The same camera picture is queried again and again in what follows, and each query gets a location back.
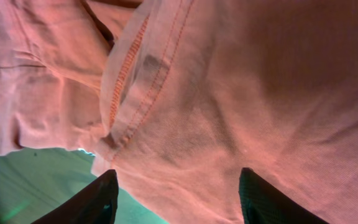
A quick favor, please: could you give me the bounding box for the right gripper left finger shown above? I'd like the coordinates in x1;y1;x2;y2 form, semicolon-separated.
33;169;119;224

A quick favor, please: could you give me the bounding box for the red orange t-shirt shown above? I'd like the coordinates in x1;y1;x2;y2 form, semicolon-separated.
0;0;358;223

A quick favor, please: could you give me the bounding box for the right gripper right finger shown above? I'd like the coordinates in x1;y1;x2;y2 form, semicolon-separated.
239;168;327;224

